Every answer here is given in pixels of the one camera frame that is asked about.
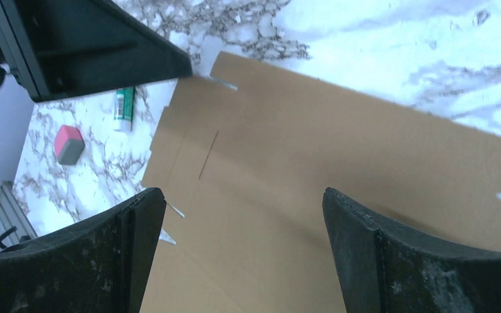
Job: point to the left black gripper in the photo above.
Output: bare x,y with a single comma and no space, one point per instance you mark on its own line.
65,49

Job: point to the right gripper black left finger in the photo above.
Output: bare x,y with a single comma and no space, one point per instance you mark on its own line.
100,264

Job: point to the pink grey whiteboard eraser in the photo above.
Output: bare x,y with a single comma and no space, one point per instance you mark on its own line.
68,145

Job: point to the green white marker pen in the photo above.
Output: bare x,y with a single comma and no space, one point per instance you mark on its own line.
123,109

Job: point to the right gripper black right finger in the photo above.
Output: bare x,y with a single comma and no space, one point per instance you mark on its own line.
386,266

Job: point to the brown cardboard box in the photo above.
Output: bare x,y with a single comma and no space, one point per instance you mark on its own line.
301,196

